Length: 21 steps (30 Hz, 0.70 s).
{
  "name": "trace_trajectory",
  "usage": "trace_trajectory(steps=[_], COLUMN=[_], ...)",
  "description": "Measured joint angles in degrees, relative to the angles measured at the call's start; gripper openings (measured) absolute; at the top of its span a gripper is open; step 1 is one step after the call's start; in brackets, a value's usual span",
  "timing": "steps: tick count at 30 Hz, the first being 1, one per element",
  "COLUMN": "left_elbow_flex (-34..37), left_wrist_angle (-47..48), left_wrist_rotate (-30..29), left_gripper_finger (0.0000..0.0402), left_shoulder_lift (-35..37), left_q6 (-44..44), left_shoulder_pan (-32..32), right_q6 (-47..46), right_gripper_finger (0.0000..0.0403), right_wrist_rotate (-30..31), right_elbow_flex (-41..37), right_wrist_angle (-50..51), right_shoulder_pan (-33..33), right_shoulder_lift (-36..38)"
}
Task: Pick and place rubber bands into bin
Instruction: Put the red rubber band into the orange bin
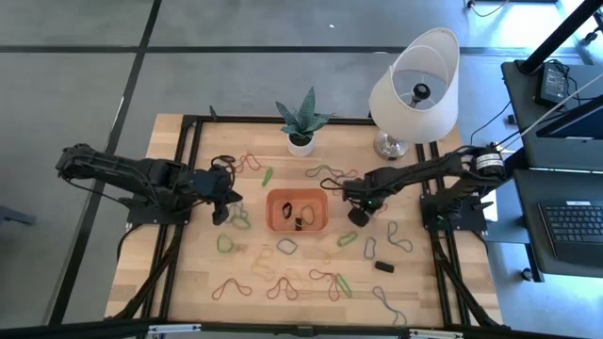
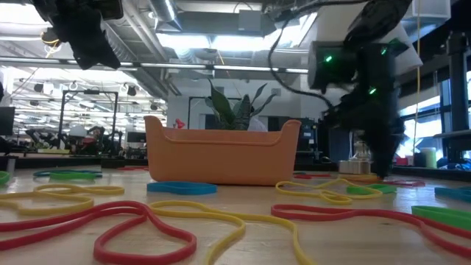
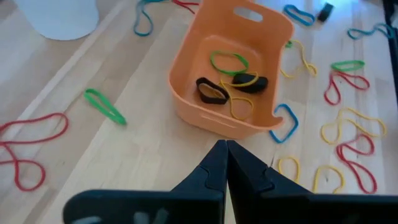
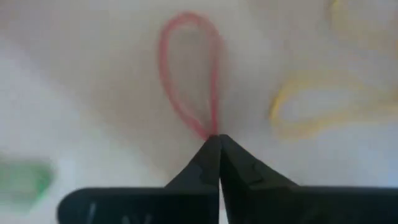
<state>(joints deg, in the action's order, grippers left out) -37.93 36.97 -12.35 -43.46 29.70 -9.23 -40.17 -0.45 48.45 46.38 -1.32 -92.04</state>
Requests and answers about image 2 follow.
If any silver ventilation duct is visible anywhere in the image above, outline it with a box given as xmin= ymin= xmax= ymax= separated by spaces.
xmin=149 ymin=0 xmax=184 ymax=32

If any blue rubber band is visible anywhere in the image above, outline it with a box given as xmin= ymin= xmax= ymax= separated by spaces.
xmin=433 ymin=185 xmax=471 ymax=204
xmin=146 ymin=181 xmax=219 ymax=196
xmin=32 ymin=169 xmax=104 ymax=178

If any potted snake plant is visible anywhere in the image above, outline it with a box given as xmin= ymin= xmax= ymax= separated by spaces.
xmin=205 ymin=78 xmax=277 ymax=132

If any black equipment rack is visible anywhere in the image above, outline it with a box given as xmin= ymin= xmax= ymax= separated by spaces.
xmin=289 ymin=116 xmax=318 ymax=171

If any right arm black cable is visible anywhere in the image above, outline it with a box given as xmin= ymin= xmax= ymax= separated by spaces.
xmin=267 ymin=18 xmax=334 ymax=110

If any linear ceiling light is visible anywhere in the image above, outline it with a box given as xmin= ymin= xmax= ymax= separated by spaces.
xmin=112 ymin=61 xmax=310 ymax=75

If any long yellow rubber band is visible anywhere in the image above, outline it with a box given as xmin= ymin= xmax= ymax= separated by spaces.
xmin=149 ymin=199 xmax=317 ymax=265
xmin=275 ymin=178 xmax=384 ymax=206

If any long red rubber band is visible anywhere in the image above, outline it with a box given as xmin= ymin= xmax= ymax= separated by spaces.
xmin=0 ymin=200 xmax=198 ymax=265
xmin=271 ymin=204 xmax=471 ymax=258
xmin=353 ymin=178 xmax=427 ymax=188

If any orange plastic bin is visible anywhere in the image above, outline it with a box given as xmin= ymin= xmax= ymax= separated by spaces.
xmin=143 ymin=115 xmax=302 ymax=186

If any white shade table lamp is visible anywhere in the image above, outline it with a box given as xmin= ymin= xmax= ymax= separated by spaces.
xmin=310 ymin=0 xmax=424 ymax=175

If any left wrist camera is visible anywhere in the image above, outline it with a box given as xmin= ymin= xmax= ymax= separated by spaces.
xmin=91 ymin=0 xmax=124 ymax=21

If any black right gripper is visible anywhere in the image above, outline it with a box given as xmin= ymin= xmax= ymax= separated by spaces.
xmin=325 ymin=91 xmax=406 ymax=178

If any black pillar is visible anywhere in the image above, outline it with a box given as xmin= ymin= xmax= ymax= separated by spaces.
xmin=446 ymin=31 xmax=471 ymax=165

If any yellow-green cup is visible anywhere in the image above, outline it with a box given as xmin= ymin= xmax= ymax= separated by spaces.
xmin=419 ymin=146 xmax=439 ymax=169

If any black background monitor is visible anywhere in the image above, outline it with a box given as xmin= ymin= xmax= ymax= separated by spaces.
xmin=0 ymin=106 xmax=16 ymax=136

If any grey ceiling box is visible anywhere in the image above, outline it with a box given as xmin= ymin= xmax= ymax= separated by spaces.
xmin=238 ymin=9 xmax=263 ymax=32

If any person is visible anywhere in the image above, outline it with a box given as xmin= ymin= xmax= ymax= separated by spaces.
xmin=247 ymin=116 xmax=269 ymax=133

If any black gantry frame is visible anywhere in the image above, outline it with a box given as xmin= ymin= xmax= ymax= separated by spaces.
xmin=58 ymin=89 xmax=120 ymax=150

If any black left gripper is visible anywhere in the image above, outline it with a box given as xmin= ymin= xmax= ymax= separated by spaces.
xmin=32 ymin=0 xmax=121 ymax=71

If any black cabinet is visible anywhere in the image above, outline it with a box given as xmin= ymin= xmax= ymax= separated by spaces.
xmin=316 ymin=117 xmax=354 ymax=163

